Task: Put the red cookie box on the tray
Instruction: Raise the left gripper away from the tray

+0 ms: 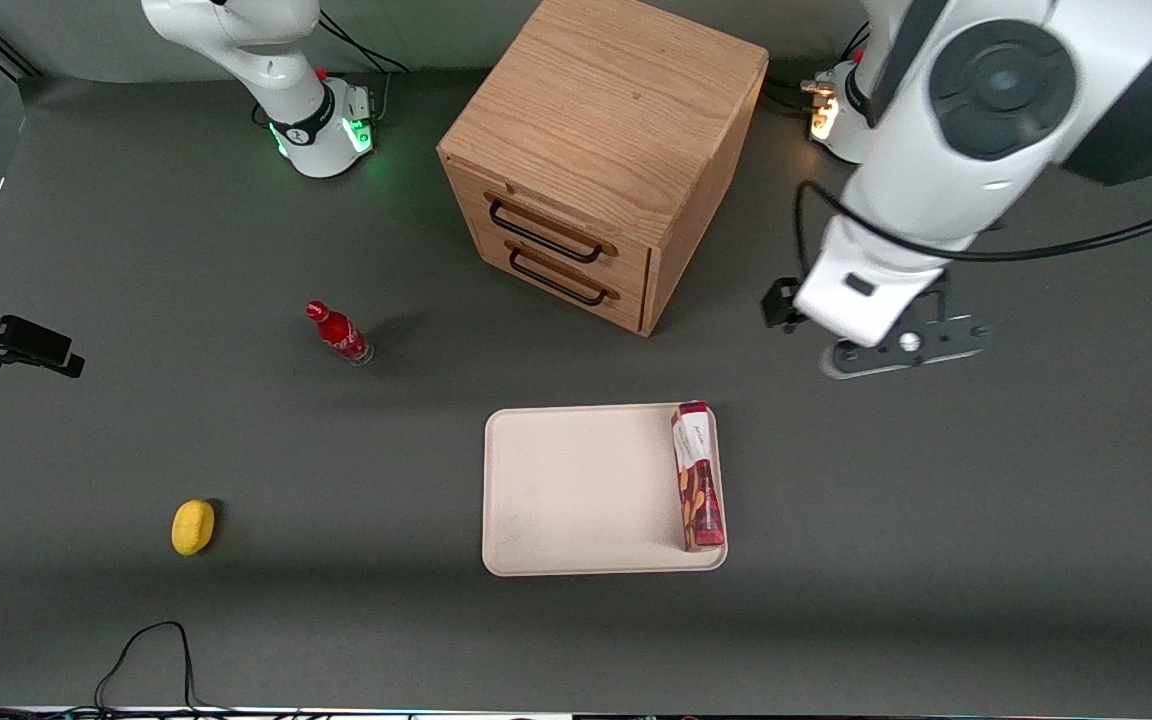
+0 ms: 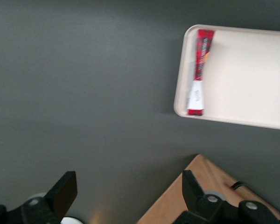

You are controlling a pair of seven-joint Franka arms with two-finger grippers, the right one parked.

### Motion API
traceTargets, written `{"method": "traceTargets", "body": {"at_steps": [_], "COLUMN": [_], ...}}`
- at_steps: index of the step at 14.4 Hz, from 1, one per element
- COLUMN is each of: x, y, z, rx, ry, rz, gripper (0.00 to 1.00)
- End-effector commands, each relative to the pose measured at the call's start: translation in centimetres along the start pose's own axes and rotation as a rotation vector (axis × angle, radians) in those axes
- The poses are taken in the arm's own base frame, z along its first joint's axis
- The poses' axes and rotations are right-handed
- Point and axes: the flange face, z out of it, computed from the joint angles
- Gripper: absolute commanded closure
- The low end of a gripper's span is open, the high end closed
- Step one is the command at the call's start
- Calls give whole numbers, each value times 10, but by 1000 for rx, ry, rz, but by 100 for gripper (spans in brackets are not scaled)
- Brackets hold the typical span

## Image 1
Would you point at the beige rectangular tray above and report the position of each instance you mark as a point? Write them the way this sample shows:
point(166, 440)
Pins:
point(586, 490)

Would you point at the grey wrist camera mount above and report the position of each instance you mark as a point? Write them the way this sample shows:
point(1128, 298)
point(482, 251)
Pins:
point(906, 345)

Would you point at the red cookie box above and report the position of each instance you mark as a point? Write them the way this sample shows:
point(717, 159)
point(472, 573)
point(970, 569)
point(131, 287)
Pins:
point(698, 480)

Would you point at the red cola bottle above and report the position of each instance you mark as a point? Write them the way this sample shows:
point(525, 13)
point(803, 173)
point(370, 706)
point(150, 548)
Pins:
point(339, 333)

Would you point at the wooden drawer cabinet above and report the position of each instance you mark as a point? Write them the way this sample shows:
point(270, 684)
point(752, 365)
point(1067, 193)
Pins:
point(606, 110)

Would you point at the yellow lemon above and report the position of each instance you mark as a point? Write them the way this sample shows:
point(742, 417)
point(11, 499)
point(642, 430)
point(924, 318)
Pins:
point(193, 527)

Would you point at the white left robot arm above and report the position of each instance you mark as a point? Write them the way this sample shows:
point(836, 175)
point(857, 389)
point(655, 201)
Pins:
point(1036, 100)

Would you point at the wooden drawer front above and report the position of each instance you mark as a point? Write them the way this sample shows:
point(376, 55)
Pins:
point(626, 305)
point(626, 265)

